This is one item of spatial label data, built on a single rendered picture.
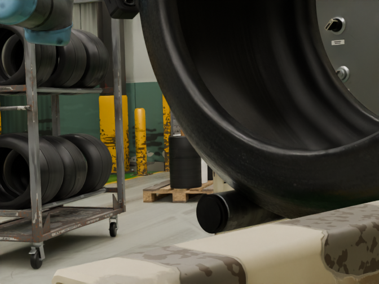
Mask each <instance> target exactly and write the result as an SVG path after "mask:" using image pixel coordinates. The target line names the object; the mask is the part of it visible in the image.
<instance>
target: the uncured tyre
mask: <svg viewBox="0 0 379 284"><path fill-rule="evenodd" d="M138 3H139V13H140V21H141V25H142V31H143V37H144V41H145V44H146V49H147V53H148V57H149V60H150V63H151V66H152V69H153V72H154V74H155V77H156V79H157V82H158V85H159V87H160V89H161V91H162V93H163V96H164V98H165V100H166V102H167V104H168V106H169V108H170V110H171V112H172V114H173V116H174V118H175V119H176V121H177V123H178V125H179V127H180V128H181V130H182V131H183V133H184V135H185V136H186V138H187V139H188V141H189V142H190V143H191V145H192V146H193V148H194V149H195V151H197V153H198V154H199V156H200V157H201V158H202V159H203V160H204V161H205V163H206V164H207V165H208V166H209V167H210V168H211V169H212V170H213V171H214V172H215V173H216V174H217V175H218V176H219V177H220V178H221V179H222V180H223V181H225V182H226V183H227V184H228V185H229V186H230V187H232V188H233V189H234V190H236V191H237V192H239V193H240V194H241V195H243V196H244V197H246V198H247V199H249V200H250V201H252V202H254V203H255V204H257V205H259V206H261V207H263V208H265V209H266V210H269V211H271V212H273V213H275V214H278V215H280V216H283V217H285V218H288V219H295V218H300V217H304V216H309V215H313V214H319V213H322V212H327V211H332V210H337V209H341V208H345V207H350V206H355V205H361V204H364V203H368V202H374V201H379V116H378V115H376V114H374V113H373V112H371V111H370V110H369V109H368V108H366V107H365V106H364V105H363V104H362V103H361V102H359V101H358V100H357V99H356V98H355V97H354V96H353V95H352V93H351V92H350V91H349V90H348V89H347V88H346V86H345V85H344V84H343V83H342V81H341V80H340V78H339V76H338V75H337V73H336V72H335V70H334V68H333V66H332V65H331V63H330V60H329V58H328V55H327V53H326V51H325V48H324V45H323V41H322V39H321V35H320V30H319V25H318V18H317V13H316V0H138Z"/></svg>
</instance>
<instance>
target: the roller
mask: <svg viewBox="0 0 379 284"><path fill-rule="evenodd" d="M196 216H197V220H198V222H199V225H200V227H202V229H203V230H204V231H206V232H207V233H210V234H214V233H222V232H226V231H230V230H235V229H240V228H245V227H250V226H254V225H258V224H264V223H269V222H272V221H277V220H282V219H287V218H285V217H283V216H280V215H278V214H275V213H273V212H271V211H269V210H266V209H265V208H263V207H261V206H259V205H257V204H255V203H254V202H252V201H250V200H249V199H247V198H246V197H244V196H243V195H241V194H240V193H239V192H237V191H236V190H229V191H225V192H218V193H211V194H207V195H204V196H202V197H201V198H200V200H199V201H198V204H197V207H196Z"/></svg>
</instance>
